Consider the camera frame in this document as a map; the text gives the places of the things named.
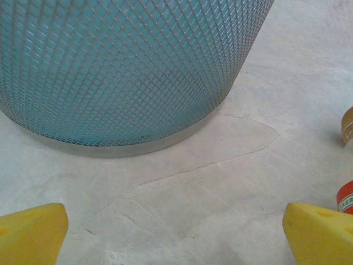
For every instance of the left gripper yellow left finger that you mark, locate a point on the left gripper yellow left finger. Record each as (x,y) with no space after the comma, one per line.
(30,237)

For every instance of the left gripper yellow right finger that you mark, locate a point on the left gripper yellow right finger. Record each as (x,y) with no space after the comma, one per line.
(322,240)

